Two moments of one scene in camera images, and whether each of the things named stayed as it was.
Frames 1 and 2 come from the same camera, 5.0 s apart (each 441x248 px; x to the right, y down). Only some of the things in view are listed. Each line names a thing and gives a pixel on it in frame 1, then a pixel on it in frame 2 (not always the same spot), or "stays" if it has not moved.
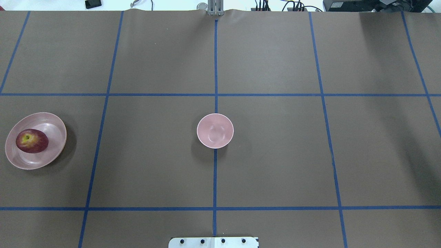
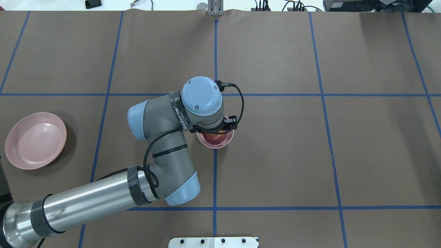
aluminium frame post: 215,7 stays
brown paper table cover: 336,116 stays
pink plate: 51,124 stays
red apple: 31,141 -> 214,139
